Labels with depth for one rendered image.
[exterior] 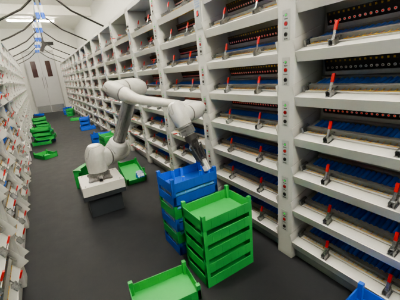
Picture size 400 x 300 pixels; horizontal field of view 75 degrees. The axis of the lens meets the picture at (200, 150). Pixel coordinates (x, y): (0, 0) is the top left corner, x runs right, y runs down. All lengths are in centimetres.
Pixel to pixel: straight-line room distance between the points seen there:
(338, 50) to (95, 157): 172
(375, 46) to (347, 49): 9
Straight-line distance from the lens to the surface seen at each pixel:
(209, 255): 134
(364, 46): 111
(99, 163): 216
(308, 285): 150
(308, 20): 134
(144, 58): 310
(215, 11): 188
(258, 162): 153
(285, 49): 130
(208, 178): 153
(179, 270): 153
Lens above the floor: 103
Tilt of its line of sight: 17 degrees down
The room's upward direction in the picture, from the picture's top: 5 degrees counter-clockwise
